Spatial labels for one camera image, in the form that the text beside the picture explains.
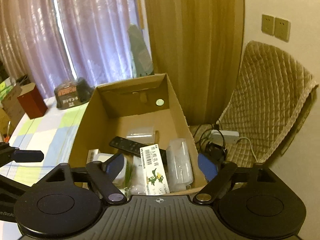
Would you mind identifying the clear plastic measuring cup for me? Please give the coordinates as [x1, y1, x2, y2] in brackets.
[126, 126, 158, 145]

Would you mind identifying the beige wall socket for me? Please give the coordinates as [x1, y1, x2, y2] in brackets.
[261, 14, 291, 42]

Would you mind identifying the large open cardboard box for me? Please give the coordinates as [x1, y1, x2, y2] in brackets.
[68, 74, 206, 194]

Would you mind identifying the white power adapter plug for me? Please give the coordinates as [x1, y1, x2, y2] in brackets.
[94, 153, 127, 187]

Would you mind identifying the purple curtain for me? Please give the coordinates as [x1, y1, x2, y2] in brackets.
[1, 0, 145, 98]

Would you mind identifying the clear plastic case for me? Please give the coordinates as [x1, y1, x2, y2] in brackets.
[166, 138, 193, 192]

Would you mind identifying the white ointment box with bird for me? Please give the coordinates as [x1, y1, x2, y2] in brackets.
[140, 144, 170, 196]

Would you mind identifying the brown cardboard box stack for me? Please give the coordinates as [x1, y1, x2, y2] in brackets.
[1, 78, 25, 135]

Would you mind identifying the white medicine tablet box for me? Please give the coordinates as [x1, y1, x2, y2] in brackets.
[86, 149, 100, 163]

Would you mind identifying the quilted beige chair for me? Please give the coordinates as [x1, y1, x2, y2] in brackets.
[220, 41, 318, 167]

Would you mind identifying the white power strip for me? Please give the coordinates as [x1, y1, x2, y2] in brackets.
[209, 129, 240, 145]

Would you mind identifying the green white mouthwash box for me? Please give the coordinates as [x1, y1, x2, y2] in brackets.
[123, 162, 133, 196]

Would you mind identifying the golden brown curtain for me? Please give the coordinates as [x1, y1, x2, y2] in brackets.
[145, 0, 245, 125]

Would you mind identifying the green white snack bag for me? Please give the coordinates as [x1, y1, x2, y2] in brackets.
[127, 24, 154, 77]

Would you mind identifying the white item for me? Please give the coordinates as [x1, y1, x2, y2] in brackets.
[129, 156, 146, 195]

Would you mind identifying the black slim remote bar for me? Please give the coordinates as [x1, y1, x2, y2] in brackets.
[108, 136, 168, 165]

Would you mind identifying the dark red paper bag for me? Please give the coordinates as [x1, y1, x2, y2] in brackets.
[17, 83, 48, 119]

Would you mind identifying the black Honglu food container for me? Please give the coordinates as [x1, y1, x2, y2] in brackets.
[54, 77, 94, 110]

